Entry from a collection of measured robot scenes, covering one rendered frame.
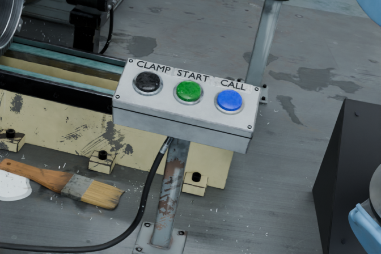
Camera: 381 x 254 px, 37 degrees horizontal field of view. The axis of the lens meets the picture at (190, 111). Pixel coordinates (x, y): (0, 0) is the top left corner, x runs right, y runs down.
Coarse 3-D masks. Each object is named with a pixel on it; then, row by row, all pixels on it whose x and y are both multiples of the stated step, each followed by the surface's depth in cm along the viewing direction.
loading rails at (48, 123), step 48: (48, 48) 105; (0, 96) 95; (48, 96) 94; (96, 96) 92; (0, 144) 96; (48, 144) 98; (96, 144) 97; (144, 144) 95; (192, 144) 94; (192, 192) 94
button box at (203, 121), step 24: (168, 72) 70; (192, 72) 71; (120, 96) 68; (144, 96) 68; (168, 96) 68; (216, 96) 69; (120, 120) 70; (144, 120) 69; (168, 120) 68; (192, 120) 67; (216, 120) 67; (240, 120) 67; (216, 144) 70; (240, 144) 69
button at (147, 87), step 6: (144, 72) 69; (150, 72) 69; (138, 78) 68; (144, 78) 68; (150, 78) 69; (156, 78) 69; (138, 84) 68; (144, 84) 68; (150, 84) 68; (156, 84) 68; (144, 90) 68; (150, 90) 68
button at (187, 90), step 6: (180, 84) 68; (186, 84) 69; (192, 84) 69; (180, 90) 68; (186, 90) 68; (192, 90) 68; (198, 90) 68; (180, 96) 68; (186, 96) 68; (192, 96) 68; (198, 96) 68
